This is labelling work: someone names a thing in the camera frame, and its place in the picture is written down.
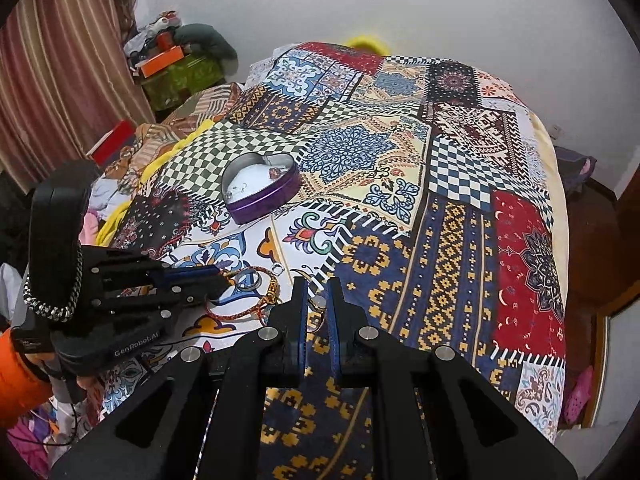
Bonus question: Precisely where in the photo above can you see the patchwork printed bed cover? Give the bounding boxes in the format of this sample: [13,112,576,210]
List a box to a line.
[95,40,569,480]

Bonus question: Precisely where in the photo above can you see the person's left forearm orange sleeve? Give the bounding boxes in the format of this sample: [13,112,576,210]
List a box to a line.
[0,327,55,430]

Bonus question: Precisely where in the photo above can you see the gold ring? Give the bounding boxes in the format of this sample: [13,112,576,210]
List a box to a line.
[307,296,327,334]

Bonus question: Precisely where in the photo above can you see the pink printed cloth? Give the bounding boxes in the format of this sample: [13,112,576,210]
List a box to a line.
[0,400,68,480]

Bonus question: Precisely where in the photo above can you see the dark green cushion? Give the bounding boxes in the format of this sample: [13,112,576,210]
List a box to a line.
[175,23,239,62]

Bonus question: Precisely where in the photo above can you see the orange patterned blanket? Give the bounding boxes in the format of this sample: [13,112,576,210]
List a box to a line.
[134,83,244,136]

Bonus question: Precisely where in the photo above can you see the purple heart-shaped tin box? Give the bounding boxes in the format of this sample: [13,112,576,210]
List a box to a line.
[221,152,301,225]

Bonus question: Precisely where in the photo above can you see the green box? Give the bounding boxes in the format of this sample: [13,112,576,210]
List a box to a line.
[142,53,224,112]

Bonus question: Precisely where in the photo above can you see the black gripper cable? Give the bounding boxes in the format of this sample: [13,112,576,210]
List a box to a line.
[42,355,103,450]

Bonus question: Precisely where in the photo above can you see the red braided bracelet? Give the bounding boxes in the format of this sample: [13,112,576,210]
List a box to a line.
[206,266,282,327]

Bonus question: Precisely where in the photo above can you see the silver bangle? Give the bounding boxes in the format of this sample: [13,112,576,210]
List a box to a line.
[234,268,262,292]

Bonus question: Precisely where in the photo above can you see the pink slipper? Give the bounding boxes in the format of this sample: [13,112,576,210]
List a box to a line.
[562,365,597,424]

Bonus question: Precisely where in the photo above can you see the striped brown curtain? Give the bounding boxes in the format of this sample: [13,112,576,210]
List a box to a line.
[0,0,157,192]

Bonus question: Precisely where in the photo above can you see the red box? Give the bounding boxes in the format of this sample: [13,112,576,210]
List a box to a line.
[92,119,137,164]

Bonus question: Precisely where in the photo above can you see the orange box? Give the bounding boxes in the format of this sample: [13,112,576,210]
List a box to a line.
[136,45,184,79]

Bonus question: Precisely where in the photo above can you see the yellow fluffy item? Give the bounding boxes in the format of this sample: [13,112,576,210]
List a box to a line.
[344,33,389,54]

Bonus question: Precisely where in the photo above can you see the purple plastic stool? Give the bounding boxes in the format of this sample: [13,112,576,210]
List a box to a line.
[552,145,599,192]

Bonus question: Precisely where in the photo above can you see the yellow fringed cloth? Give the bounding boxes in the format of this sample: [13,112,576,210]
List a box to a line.
[96,122,223,247]

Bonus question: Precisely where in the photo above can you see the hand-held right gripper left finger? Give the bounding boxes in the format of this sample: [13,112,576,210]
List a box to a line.
[49,276,314,480]

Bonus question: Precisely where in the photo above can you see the white plastic bag clutter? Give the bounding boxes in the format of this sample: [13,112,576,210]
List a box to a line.
[122,10,182,59]

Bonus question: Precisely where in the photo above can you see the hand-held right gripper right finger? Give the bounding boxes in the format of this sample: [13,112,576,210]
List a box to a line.
[325,276,592,480]

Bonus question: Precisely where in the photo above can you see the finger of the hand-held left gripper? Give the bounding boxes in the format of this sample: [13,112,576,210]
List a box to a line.
[81,245,229,290]
[97,284,227,337]

